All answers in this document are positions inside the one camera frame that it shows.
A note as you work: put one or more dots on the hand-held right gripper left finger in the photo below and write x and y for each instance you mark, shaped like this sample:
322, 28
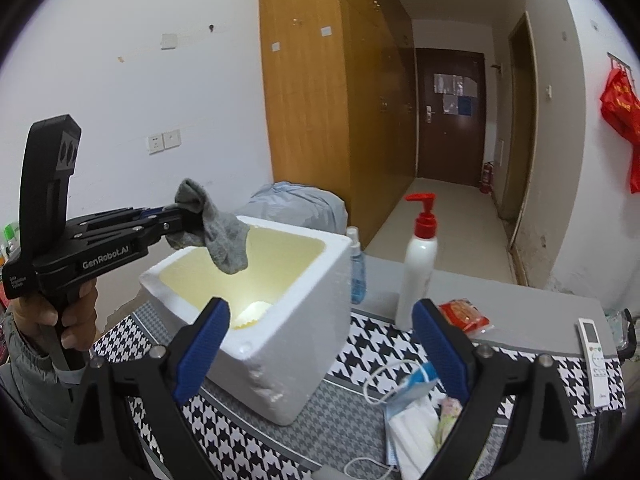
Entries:
202, 350

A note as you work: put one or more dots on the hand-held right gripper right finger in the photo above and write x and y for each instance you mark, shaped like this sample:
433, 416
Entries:
440, 350

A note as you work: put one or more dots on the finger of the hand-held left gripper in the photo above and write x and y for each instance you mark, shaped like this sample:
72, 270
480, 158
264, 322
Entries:
170, 211
182, 230

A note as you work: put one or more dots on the grey sock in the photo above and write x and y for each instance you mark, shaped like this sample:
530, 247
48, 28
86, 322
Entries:
225, 245

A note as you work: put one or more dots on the blue face mask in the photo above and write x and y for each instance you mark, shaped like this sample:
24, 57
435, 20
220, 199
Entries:
410, 385

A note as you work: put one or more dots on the floral tissue pack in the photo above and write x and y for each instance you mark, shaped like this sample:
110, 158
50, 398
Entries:
450, 415

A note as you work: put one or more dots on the white foam box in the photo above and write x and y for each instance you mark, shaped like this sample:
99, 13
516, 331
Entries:
300, 335

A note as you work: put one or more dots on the person's left forearm grey sleeve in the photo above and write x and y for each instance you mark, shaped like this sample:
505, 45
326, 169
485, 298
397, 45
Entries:
30, 400

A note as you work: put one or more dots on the person's left hand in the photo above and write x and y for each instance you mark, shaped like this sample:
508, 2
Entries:
80, 320

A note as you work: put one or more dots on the red snack packet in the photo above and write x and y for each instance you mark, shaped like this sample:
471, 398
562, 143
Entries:
462, 315

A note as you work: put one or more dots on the green plastic bottle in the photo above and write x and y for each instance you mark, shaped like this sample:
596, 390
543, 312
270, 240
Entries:
10, 235

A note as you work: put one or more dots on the houndstooth tablecloth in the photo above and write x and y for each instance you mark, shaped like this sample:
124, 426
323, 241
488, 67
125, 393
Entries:
380, 350

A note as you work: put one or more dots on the white lotion pump bottle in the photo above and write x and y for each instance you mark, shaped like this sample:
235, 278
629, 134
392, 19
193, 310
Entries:
417, 280

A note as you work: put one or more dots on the blue spray bottle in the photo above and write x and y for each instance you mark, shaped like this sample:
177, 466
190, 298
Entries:
357, 275

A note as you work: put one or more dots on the grey plastic bag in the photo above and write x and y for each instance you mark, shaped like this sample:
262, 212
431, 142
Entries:
310, 205

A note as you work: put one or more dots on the white remote control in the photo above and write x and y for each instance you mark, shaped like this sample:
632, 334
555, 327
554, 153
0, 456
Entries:
600, 365

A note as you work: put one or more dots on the wooden wardrobe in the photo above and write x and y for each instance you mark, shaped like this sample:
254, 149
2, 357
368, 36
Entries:
310, 110

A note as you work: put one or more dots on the teal plastic packet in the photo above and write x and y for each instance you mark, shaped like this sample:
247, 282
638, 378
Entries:
616, 325

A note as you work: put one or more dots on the red fire extinguisher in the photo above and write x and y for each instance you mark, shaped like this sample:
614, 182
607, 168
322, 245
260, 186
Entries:
487, 177

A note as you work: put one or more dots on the dark brown door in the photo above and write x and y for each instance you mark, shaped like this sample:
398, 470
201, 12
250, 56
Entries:
450, 150

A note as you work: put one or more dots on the brown side door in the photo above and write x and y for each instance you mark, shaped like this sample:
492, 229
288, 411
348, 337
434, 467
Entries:
520, 135

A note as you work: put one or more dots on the blue paper notice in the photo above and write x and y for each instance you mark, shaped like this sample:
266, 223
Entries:
464, 106

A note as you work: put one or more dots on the white paper notice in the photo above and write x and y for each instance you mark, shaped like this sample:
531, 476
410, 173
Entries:
452, 85

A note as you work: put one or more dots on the red hanging bag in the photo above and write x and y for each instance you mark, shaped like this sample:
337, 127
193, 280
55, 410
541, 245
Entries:
620, 105

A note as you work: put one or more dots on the white wall socket pair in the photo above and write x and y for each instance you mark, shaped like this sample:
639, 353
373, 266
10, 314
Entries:
164, 141

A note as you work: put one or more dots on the white wall plate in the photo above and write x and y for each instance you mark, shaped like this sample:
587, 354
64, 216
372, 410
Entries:
169, 41

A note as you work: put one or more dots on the metal wall hook rack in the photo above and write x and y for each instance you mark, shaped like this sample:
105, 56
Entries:
619, 60

